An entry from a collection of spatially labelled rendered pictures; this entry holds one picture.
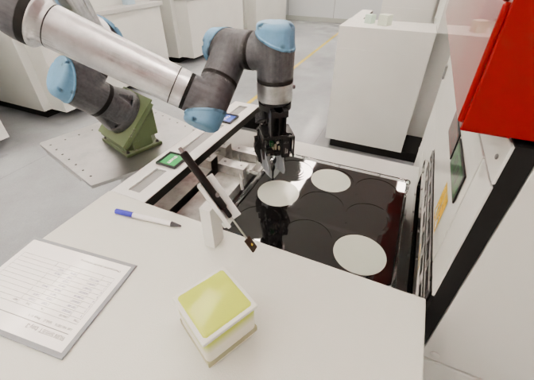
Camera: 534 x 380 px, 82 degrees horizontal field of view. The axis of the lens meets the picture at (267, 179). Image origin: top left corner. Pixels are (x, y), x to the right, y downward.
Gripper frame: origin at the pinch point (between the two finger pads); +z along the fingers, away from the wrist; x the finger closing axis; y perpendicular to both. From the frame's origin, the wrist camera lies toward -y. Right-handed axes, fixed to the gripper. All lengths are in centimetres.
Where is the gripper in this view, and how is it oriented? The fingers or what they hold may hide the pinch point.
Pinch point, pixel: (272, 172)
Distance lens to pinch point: 79.8
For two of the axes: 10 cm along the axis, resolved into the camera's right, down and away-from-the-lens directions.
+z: 0.0, 8.1, 5.9
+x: 9.8, -1.1, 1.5
